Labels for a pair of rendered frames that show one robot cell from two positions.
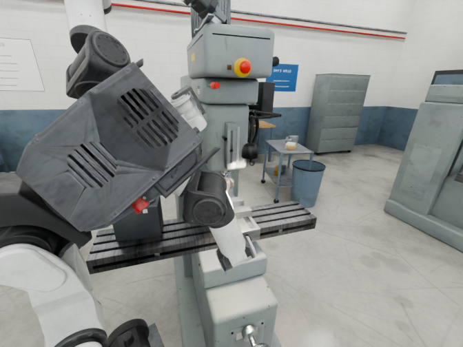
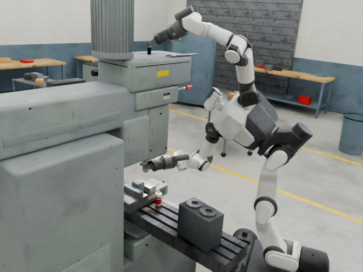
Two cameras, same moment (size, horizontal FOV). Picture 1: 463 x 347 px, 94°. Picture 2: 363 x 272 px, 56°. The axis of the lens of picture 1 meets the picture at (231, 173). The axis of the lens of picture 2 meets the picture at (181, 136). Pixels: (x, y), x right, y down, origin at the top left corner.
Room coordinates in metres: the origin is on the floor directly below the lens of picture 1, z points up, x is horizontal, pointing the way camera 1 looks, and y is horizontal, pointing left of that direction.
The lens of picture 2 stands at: (1.92, 1.70, 2.11)
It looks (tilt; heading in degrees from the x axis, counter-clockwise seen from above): 20 degrees down; 236
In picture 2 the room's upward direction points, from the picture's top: 4 degrees clockwise
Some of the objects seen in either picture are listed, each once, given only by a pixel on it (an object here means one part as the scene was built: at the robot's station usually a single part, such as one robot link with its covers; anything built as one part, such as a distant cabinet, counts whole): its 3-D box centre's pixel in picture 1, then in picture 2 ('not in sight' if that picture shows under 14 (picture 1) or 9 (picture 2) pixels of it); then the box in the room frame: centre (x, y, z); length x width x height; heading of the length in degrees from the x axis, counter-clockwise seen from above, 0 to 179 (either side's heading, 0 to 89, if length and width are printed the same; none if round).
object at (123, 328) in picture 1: (128, 339); not in sight; (0.69, 0.51, 0.50); 0.20 x 0.05 x 0.20; 127
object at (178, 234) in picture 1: (214, 229); (150, 213); (1.04, 0.09, 0.92); 1.24 x 0.23 x 0.08; 108
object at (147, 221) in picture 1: (138, 216); (200, 222); (0.95, 0.48, 1.06); 0.22 x 0.12 x 0.20; 101
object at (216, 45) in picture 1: (223, 58); (146, 69); (1.07, 0.05, 1.81); 0.47 x 0.26 x 0.16; 18
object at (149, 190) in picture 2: (237, 212); (144, 185); (1.03, -0.04, 1.05); 0.15 x 0.06 x 0.04; 109
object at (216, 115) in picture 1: (223, 135); (146, 128); (1.06, 0.04, 1.47); 0.21 x 0.19 x 0.32; 108
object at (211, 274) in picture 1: (222, 241); (144, 223); (1.06, 0.04, 0.82); 0.50 x 0.35 x 0.12; 18
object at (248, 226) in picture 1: (235, 215); (141, 191); (1.05, -0.03, 1.01); 0.35 x 0.15 x 0.11; 19
